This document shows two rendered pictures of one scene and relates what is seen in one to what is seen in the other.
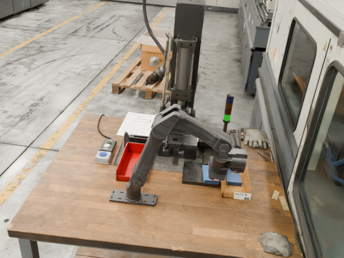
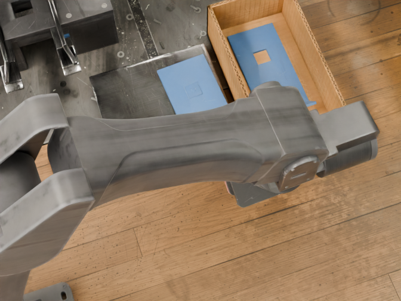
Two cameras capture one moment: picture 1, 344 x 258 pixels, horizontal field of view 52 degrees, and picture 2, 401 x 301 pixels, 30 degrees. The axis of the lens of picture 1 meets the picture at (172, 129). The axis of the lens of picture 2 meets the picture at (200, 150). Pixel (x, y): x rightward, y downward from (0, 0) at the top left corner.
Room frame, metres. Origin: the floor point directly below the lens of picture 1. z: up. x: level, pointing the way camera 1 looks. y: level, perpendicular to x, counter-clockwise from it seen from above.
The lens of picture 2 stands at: (0.94, -0.03, 1.83)
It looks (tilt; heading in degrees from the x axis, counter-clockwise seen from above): 67 degrees down; 338
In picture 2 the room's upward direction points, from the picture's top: 1 degrees clockwise
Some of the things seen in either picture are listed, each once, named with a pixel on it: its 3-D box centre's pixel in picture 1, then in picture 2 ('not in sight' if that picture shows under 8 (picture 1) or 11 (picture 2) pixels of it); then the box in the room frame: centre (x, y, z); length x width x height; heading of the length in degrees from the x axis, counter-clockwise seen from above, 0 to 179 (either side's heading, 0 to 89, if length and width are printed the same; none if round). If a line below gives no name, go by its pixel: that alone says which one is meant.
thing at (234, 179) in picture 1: (233, 174); (270, 69); (1.38, -0.31, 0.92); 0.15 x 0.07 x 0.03; 178
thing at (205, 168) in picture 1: (210, 172); (201, 103); (1.36, -0.20, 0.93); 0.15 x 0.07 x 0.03; 1
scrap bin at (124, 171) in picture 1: (133, 161); not in sight; (1.41, 0.17, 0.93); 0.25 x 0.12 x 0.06; 177
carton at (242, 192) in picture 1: (235, 176); (281, 82); (1.35, -0.31, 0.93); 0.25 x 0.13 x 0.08; 177
